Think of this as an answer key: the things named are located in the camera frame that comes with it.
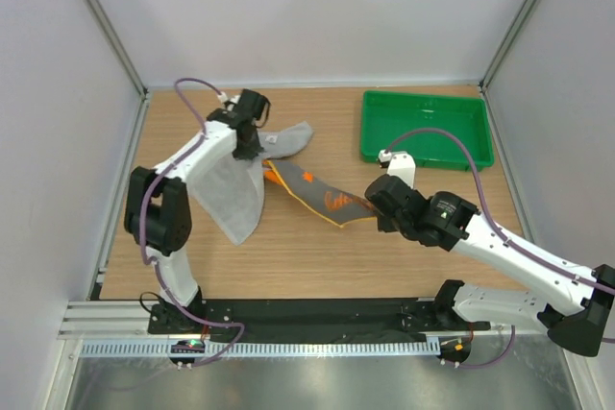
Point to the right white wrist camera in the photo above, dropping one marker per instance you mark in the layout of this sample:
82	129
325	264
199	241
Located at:
398	164

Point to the aluminium frame rail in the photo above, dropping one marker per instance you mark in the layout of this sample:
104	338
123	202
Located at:
106	315

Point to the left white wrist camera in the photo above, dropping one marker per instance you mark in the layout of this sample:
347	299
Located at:
228	102

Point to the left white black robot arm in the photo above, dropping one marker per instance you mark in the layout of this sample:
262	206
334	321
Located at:
158	215

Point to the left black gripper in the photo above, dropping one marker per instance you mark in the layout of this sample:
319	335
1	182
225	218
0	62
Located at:
251	152

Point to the white slotted cable duct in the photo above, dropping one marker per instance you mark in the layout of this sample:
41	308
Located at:
189	349

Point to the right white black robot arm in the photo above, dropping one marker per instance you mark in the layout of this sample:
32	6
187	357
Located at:
570	303

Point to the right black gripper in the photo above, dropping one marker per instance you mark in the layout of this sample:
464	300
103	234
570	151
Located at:
383	224

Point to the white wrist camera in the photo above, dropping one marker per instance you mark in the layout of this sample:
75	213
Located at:
398	164
228	102

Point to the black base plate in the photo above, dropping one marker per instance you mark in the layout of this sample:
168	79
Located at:
335	321

